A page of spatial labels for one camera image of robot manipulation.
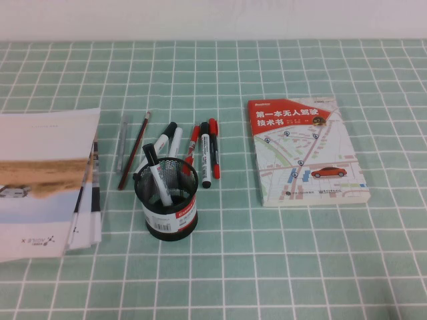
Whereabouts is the all white marker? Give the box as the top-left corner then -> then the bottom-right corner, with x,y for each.
166,127 -> 184,161

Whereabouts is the black mesh pen holder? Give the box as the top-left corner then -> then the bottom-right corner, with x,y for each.
133,157 -> 200,240

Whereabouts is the red and black pencil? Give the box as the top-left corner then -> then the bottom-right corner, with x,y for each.
117,111 -> 152,191

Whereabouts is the green checked tablecloth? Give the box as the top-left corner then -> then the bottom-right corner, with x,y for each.
0,39 -> 427,320

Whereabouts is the grey slim pen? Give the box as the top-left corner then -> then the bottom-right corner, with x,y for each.
116,115 -> 132,174

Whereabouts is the white brochure with black stripe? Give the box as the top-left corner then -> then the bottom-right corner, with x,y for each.
79,131 -> 103,246

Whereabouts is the book with map and car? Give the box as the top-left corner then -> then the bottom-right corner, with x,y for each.
247,97 -> 372,207

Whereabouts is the red marker pen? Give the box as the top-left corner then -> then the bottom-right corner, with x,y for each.
181,125 -> 201,176

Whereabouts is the white marker with black cap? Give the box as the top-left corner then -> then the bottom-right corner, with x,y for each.
132,121 -> 178,181
141,143 -> 174,207
199,121 -> 213,190

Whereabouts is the white brochure with small logo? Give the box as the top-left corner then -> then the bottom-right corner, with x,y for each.
65,133 -> 96,251

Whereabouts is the slim red and black pen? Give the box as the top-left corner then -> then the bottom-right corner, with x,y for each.
208,118 -> 222,179

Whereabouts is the AgileX brochure with desert photo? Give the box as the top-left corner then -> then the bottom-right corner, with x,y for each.
0,107 -> 101,264

